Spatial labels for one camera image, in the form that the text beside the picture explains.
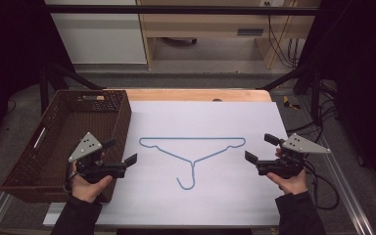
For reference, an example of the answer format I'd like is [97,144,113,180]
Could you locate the wooden table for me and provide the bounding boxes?
[105,88,273,103]

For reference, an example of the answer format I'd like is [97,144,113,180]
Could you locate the person's left hand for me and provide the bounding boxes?
[70,161,114,204]

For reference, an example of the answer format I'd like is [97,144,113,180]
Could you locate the black slanted frame strut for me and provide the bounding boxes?
[259,63,323,127]
[38,63,106,114]

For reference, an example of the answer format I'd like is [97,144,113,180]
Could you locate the blue wire clothes hanger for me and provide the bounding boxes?
[138,136,247,191]

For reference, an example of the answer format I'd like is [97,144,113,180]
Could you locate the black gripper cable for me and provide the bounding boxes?
[63,162,78,194]
[303,160,341,211]

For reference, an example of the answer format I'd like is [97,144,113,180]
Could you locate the bundle of black hanging cables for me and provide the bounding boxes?
[266,14,306,70]

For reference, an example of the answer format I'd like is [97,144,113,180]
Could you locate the person's right hand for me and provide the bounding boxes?
[266,168,308,196]

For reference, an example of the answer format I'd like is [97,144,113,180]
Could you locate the brown woven basket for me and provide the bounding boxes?
[0,89,133,205]

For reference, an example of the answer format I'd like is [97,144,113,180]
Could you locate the black horizontal frame bar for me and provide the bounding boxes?
[44,4,320,17]

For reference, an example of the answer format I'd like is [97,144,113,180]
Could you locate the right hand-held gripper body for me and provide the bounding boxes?
[256,132,332,180]

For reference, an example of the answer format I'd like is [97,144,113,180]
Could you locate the yellow and black tool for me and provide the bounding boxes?
[281,95,302,111]

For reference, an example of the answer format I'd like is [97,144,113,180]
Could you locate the white cabinet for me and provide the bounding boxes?
[44,0,148,65]

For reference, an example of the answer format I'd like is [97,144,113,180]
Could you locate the light wooden desk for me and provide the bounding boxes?
[136,0,321,71]

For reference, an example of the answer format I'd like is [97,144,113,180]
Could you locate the white board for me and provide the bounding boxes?
[42,100,304,228]

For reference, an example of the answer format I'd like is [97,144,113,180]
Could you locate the black floor cables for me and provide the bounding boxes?
[287,77,341,136]

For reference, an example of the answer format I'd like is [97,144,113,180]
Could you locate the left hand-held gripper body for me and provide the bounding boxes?
[68,131,127,185]

